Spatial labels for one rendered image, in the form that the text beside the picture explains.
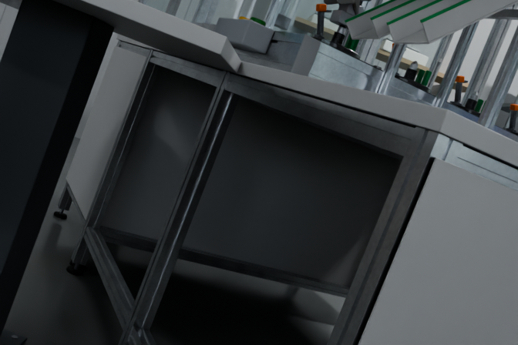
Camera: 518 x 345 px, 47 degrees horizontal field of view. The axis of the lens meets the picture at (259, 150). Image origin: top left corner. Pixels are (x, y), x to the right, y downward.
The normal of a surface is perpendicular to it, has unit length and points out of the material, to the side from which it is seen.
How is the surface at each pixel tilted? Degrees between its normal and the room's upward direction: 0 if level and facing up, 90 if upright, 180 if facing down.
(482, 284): 90
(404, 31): 90
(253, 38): 90
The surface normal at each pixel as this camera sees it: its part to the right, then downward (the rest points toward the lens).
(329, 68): 0.41, 0.22
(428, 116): -0.84, -0.29
